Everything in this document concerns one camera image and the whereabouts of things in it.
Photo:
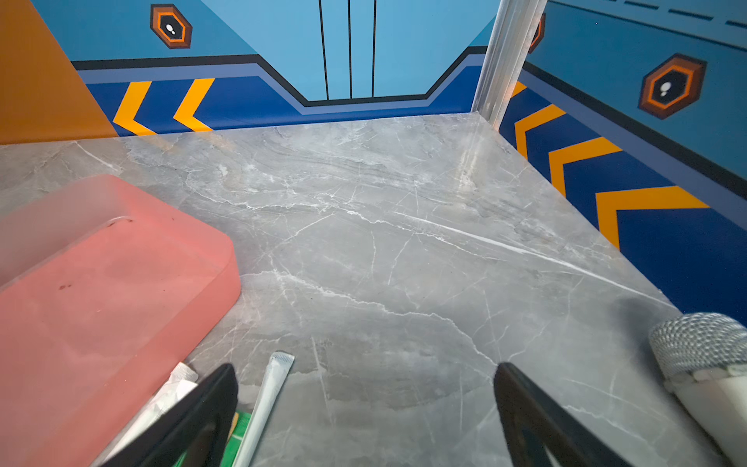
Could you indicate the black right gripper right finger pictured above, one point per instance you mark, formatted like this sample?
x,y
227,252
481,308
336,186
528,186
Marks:
x,y
538,431

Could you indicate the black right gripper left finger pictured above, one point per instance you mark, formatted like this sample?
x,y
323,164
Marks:
x,y
194,432

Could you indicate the pink translucent storage box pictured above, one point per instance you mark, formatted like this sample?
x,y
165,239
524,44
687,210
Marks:
x,y
105,289

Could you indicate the green wrapped straw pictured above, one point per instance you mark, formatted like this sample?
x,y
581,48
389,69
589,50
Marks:
x,y
238,429

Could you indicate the white wrapped straw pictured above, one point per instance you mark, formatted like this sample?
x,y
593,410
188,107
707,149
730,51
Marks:
x,y
275,376
181,381

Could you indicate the silver grey microphone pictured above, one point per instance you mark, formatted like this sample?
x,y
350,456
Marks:
x,y
703,360

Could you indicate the aluminium corner post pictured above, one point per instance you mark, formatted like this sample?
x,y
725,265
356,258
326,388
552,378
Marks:
x,y
513,31

